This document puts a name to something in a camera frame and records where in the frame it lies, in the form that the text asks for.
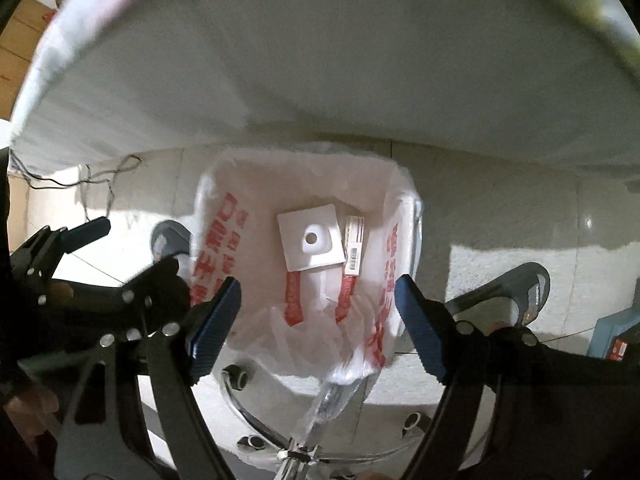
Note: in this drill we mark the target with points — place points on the small white barcode box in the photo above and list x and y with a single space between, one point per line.
354 247

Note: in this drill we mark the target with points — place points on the bed with patterned sheet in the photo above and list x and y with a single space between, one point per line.
320 60

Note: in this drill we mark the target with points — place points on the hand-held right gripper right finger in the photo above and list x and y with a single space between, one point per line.
422 330

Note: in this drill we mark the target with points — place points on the blue box with red label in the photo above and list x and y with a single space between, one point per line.
607 330

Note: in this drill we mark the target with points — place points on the bin with white plastic bag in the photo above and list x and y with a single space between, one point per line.
310 345

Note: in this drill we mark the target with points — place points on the white square packaging with hole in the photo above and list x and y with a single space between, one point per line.
300 245

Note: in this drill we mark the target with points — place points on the clear plastic wrapper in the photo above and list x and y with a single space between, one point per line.
327 402

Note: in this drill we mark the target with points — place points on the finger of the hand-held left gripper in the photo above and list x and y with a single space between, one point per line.
160 285
87 234

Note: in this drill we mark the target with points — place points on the grey slipper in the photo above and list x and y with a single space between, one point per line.
170 240
510 285

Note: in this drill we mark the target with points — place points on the person's left hand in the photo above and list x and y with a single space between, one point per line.
27 412

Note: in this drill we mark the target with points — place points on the chrome swivel chair base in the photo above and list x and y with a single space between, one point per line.
295 462

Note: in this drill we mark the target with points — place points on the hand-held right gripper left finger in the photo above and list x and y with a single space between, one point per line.
215 330

